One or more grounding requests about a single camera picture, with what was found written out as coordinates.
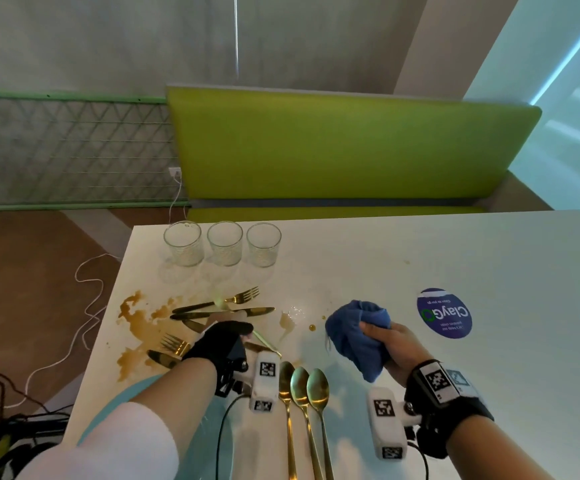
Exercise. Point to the person's right hand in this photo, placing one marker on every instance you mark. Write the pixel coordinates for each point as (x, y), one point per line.
(405, 352)

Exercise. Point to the person's left hand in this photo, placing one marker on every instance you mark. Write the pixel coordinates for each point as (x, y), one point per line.
(215, 342)

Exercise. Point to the person's left fingers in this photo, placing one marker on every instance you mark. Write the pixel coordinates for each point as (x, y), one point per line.
(235, 328)

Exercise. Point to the person's right fingers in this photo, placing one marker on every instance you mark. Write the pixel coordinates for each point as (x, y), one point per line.
(376, 328)

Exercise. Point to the blue cloth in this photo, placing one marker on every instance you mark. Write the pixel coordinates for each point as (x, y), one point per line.
(355, 339)

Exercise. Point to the gold cutlery piece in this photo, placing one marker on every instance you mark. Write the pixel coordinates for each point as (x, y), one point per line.
(267, 344)

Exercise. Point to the person's left forearm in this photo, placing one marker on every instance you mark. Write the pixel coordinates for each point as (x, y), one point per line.
(144, 424)

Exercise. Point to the person's right forearm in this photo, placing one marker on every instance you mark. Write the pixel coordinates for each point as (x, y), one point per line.
(495, 449)

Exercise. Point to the black and gold knife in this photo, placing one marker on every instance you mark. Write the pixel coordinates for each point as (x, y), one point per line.
(220, 314)
(162, 358)
(194, 325)

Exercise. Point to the gold fork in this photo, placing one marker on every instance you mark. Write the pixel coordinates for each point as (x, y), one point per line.
(174, 343)
(242, 296)

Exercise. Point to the round blue sticker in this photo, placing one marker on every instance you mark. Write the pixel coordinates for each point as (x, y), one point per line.
(445, 314)

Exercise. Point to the gold spoon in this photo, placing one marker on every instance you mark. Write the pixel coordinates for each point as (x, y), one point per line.
(286, 389)
(318, 389)
(300, 389)

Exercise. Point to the clear drinking glass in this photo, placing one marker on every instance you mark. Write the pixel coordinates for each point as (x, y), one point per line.
(184, 244)
(225, 244)
(264, 245)

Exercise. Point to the black right wrist band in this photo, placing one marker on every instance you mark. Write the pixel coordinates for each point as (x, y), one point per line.
(445, 394)

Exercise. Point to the brown liquid spill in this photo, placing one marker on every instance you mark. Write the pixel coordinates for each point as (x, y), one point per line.
(137, 322)

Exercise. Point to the light blue plate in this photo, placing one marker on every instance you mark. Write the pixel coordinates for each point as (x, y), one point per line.
(215, 444)

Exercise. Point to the green bench seat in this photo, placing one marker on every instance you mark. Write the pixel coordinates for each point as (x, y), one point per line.
(350, 149)

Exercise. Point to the green mesh fence panel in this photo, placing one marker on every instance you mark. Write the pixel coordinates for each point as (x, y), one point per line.
(69, 149)

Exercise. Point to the white blind rod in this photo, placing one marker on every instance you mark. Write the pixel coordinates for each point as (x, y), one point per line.
(236, 34)

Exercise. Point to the black left wrist mount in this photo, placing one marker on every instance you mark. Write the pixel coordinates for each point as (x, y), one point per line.
(230, 377)

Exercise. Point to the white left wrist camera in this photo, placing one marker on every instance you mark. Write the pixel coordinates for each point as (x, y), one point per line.
(265, 382)

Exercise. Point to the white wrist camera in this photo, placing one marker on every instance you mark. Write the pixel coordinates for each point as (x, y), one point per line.
(385, 419)
(265, 382)

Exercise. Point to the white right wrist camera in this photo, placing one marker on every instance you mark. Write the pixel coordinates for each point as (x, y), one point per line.
(385, 419)

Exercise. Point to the white wall plug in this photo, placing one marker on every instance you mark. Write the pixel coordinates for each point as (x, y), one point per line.
(175, 172)

